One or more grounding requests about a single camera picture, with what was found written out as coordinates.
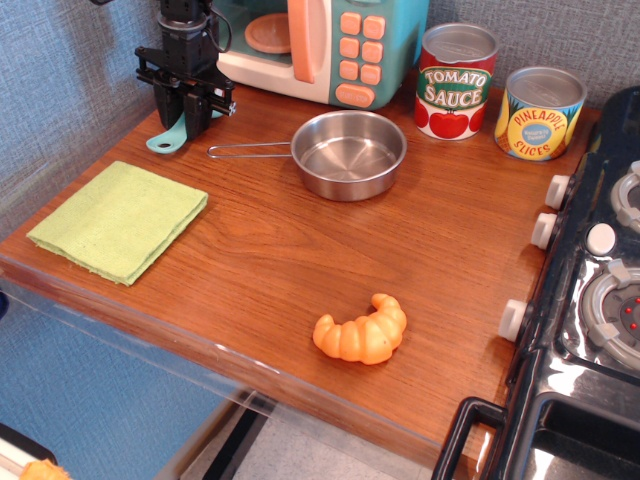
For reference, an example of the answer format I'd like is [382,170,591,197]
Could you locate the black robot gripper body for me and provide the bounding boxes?
[135,25,236,116]

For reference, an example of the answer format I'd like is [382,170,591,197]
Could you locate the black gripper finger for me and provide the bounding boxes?
[153,83,184,130]
[183,93,212,140]

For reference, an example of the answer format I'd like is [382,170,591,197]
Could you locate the teal dish brush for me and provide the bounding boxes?
[145,109,224,155]

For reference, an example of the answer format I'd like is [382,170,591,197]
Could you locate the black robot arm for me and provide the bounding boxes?
[135,0,235,140]

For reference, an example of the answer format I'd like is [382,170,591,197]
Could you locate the stainless steel pot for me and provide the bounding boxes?
[207,110,408,202]

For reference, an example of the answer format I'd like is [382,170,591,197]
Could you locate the green folded cloth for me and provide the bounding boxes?
[27,161,208,286]

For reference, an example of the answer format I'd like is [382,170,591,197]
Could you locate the teal toy microwave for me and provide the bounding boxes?
[215,1,429,110]

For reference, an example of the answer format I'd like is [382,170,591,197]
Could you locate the tomato sauce can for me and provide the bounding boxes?
[414,23,498,141]

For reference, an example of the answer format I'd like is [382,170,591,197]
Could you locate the orange toy croissant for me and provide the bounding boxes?
[312,293,407,365]

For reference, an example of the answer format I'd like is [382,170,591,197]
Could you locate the pineapple slices can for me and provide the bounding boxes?
[494,66,587,161]

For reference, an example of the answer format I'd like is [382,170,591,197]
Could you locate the orange fuzzy object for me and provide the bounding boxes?
[19,459,71,480]

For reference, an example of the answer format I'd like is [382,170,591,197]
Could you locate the black toy stove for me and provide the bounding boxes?
[433,87,639,479]

